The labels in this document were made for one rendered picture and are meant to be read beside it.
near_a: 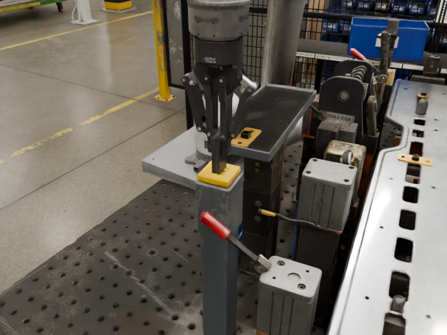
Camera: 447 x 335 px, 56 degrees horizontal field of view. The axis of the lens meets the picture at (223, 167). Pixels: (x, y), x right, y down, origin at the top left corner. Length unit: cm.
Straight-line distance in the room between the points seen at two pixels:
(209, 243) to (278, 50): 68
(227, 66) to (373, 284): 44
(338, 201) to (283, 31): 58
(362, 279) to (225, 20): 49
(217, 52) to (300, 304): 40
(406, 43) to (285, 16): 83
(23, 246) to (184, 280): 152
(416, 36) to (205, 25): 142
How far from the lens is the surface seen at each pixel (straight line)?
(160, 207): 145
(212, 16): 62
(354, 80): 115
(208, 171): 75
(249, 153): 81
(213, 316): 97
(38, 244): 256
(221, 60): 64
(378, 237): 90
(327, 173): 86
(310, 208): 88
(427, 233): 95
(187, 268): 122
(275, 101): 105
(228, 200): 74
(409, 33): 195
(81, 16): 791
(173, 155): 165
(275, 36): 128
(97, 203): 278
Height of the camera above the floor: 154
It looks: 31 degrees down
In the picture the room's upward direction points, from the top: straight up
